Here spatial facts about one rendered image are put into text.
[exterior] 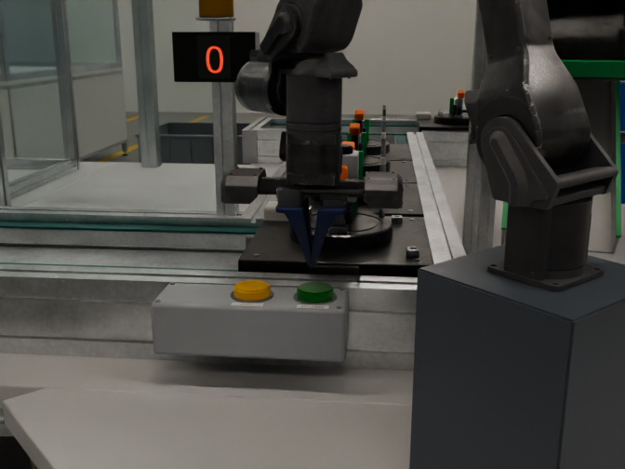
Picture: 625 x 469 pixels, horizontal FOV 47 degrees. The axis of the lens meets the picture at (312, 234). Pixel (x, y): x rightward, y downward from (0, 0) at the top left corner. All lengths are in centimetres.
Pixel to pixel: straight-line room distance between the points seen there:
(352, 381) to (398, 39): 1070
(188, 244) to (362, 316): 38
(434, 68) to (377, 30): 105
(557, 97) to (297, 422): 41
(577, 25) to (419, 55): 1045
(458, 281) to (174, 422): 35
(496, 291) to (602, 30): 54
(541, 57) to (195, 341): 46
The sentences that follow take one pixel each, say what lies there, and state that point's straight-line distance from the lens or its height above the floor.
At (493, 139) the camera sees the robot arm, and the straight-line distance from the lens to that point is 54.
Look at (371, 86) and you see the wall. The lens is 1148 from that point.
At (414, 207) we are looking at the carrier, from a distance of 117.
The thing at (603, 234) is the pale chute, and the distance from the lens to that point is 93.
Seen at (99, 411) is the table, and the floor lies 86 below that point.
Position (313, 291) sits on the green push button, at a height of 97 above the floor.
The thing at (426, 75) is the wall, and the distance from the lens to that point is 1147.
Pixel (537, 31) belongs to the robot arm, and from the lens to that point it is 57.
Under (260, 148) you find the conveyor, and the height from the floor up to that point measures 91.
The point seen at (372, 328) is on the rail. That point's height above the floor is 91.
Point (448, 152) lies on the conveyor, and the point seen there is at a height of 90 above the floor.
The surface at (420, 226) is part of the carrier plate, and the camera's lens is 105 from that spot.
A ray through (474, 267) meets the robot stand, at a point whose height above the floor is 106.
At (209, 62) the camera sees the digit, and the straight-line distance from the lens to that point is 108.
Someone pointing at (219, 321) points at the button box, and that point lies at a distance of 78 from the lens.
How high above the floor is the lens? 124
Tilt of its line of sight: 16 degrees down
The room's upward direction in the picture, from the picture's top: straight up
